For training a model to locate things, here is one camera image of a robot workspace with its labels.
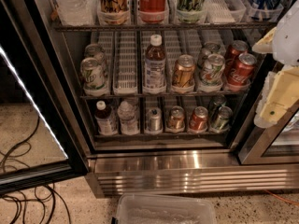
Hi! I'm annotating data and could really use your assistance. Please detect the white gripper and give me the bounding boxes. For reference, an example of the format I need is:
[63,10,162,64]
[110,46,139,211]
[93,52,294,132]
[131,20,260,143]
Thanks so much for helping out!
[252,0,299,129]

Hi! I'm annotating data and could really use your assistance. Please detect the clear water bottle top shelf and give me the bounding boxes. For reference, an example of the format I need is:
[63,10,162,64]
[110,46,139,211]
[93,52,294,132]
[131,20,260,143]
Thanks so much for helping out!
[55,0,94,26]

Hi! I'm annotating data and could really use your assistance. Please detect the green can rear bottom shelf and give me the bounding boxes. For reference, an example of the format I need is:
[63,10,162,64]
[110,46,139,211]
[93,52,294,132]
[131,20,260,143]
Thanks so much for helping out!
[208,95,227,118]

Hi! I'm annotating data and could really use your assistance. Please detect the silver can rear middle shelf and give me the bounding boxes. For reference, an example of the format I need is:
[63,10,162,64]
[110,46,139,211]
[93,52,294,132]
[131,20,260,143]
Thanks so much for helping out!
[197,41,221,68]

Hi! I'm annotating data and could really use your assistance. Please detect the silver can shelf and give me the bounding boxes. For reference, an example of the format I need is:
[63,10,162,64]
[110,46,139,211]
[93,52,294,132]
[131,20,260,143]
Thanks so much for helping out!
[146,107,163,134]
[197,41,221,68]

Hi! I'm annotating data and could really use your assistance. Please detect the empty white tray top shelf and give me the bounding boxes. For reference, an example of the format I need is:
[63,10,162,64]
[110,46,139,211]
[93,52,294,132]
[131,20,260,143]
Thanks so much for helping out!
[206,0,246,23]

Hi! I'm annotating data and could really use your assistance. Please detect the gold can middle shelf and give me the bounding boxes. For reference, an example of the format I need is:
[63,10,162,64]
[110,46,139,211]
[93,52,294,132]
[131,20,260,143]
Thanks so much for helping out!
[172,54,195,93]

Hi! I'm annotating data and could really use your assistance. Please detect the red can bottom shelf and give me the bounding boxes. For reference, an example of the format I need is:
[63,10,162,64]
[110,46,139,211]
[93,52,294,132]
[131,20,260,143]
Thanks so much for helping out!
[189,106,208,133]

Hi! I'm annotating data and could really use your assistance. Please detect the green tall can top shelf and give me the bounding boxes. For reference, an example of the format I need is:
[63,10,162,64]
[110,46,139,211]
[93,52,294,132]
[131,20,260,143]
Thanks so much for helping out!
[177,0,205,23]

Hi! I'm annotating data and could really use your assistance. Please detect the stainless steel fridge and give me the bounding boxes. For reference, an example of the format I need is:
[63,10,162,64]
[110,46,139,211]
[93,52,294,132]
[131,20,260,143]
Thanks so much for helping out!
[35,0,298,197]

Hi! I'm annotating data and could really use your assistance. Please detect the copper can bottom shelf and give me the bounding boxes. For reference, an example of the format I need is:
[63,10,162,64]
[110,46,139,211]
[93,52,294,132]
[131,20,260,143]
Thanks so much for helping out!
[166,105,185,133]

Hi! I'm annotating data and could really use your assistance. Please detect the brown tea bottle middle shelf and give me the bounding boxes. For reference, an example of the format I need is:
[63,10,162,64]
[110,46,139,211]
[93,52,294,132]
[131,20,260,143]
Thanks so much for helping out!
[144,35,166,94]

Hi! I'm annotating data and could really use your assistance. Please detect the silver can bottom shelf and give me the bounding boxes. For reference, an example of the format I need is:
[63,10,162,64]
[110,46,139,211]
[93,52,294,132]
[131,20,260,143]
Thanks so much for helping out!
[146,107,163,134]

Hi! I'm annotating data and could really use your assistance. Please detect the red Coca-Cola can top shelf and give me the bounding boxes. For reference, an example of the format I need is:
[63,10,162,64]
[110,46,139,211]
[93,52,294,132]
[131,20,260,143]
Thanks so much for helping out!
[139,0,165,23]

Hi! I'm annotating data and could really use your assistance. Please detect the small water bottle bottom shelf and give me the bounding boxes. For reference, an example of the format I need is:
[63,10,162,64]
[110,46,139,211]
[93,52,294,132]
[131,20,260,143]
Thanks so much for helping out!
[117,101,139,135]

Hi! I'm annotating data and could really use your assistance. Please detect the gold tall can top shelf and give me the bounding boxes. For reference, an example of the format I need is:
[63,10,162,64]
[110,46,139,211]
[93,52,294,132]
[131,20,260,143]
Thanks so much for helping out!
[97,0,129,25]

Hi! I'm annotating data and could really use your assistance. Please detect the dark juice bottle bottom shelf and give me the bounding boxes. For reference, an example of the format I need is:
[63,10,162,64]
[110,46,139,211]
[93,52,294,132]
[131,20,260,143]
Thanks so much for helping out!
[94,101,118,135]

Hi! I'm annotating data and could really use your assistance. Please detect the open glass fridge door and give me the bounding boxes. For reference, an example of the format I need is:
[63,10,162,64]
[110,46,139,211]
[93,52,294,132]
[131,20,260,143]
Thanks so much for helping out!
[0,0,88,195]

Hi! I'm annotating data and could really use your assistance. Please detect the red Coke can front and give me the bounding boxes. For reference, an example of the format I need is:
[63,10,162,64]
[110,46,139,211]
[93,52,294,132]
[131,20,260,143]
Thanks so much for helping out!
[226,53,257,91]

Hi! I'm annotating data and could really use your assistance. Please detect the red coke can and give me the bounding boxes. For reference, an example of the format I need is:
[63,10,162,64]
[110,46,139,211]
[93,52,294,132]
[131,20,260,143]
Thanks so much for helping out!
[224,40,249,76]
[226,53,257,91]

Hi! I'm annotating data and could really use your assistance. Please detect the red Coke can rear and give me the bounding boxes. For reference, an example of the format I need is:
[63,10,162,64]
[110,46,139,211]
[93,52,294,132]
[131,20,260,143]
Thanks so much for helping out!
[224,40,249,76]

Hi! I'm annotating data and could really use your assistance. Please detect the white green can front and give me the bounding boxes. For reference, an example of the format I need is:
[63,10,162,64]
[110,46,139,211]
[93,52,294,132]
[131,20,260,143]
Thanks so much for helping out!
[199,53,225,92]

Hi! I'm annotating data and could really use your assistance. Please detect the green 7up can front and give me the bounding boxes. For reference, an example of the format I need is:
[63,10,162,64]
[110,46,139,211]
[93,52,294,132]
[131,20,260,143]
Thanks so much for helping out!
[80,58,106,96]

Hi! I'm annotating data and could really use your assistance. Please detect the silver can behind 7up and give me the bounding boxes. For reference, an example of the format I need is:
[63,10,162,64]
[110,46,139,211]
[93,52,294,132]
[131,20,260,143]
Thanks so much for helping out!
[84,43,107,74]

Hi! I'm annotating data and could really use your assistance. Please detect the clear plastic bin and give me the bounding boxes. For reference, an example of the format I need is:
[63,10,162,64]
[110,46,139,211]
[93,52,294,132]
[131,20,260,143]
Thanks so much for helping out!
[111,194,217,224]

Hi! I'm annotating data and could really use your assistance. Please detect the orange cable on floor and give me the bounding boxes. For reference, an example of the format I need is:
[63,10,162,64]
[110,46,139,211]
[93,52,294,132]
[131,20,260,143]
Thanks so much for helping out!
[264,189,299,207]

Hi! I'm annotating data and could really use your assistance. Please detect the black cables on floor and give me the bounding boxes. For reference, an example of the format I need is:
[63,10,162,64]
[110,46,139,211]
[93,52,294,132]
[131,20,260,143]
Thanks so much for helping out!
[0,115,73,224]

